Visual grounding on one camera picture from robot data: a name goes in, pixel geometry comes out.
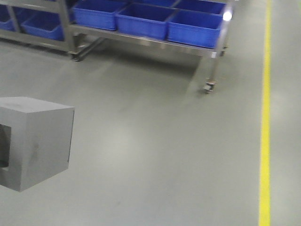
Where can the gray square hollow base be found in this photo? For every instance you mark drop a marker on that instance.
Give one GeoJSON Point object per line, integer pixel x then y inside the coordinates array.
{"type": "Point", "coordinates": [35, 141]}

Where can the blue bin on cart middle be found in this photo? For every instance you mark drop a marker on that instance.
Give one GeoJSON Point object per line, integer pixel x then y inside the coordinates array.
{"type": "Point", "coordinates": [144, 20]}

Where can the blue bin on cart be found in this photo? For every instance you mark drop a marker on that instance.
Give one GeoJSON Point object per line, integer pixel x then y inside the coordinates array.
{"type": "Point", "coordinates": [100, 14]}
{"type": "Point", "coordinates": [195, 28]}
{"type": "Point", "coordinates": [144, 20]}

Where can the blue bin on cart right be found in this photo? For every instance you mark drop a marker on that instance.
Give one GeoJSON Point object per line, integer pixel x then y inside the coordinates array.
{"type": "Point", "coordinates": [195, 28]}

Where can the blue bin on cart left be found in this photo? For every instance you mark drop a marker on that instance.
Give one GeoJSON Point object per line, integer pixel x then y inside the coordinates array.
{"type": "Point", "coordinates": [100, 14]}

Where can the blue bin on left shelf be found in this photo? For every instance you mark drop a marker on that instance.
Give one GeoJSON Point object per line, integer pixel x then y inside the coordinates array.
{"type": "Point", "coordinates": [44, 24]}

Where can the steel wheeled cart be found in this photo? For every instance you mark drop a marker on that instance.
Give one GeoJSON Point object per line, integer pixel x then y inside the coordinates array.
{"type": "Point", "coordinates": [80, 40]}

